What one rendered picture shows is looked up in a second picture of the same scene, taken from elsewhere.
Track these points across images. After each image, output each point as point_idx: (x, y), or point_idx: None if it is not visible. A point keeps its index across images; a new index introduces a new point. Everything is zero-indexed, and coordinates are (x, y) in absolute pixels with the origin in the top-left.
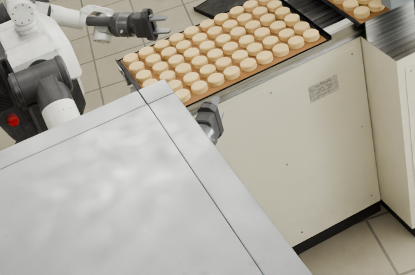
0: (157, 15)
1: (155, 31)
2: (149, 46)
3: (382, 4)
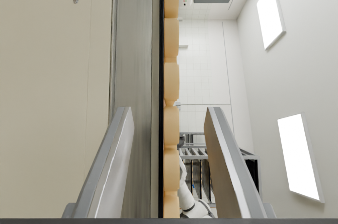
0: (242, 159)
1: (117, 214)
2: (179, 206)
3: None
